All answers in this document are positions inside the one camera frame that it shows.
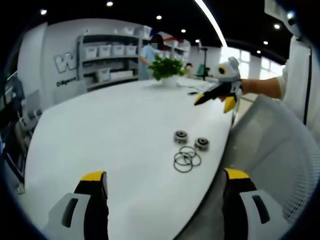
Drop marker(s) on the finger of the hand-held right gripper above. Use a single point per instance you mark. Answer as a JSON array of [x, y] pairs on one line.
[[215, 92], [230, 103]]

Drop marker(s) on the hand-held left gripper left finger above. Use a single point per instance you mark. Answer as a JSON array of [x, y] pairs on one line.
[[96, 207]]

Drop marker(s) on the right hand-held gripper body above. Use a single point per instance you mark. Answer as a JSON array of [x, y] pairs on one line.
[[228, 72]]

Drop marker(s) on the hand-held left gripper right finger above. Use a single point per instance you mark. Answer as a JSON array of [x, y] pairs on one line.
[[237, 205]]

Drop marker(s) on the metal wheel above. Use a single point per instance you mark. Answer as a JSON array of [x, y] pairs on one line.
[[202, 143], [180, 136]]

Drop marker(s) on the person's right forearm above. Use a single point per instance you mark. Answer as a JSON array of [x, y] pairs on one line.
[[262, 86]]

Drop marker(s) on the green potted plant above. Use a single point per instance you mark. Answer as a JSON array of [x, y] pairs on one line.
[[167, 67]]

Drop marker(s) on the white mesh chair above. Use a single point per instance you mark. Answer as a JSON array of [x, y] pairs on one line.
[[272, 155]]

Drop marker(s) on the white table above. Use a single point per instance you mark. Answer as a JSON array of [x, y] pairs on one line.
[[120, 130]]

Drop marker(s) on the grey shelf with white bins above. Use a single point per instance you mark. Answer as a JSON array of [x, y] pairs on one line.
[[110, 60]]

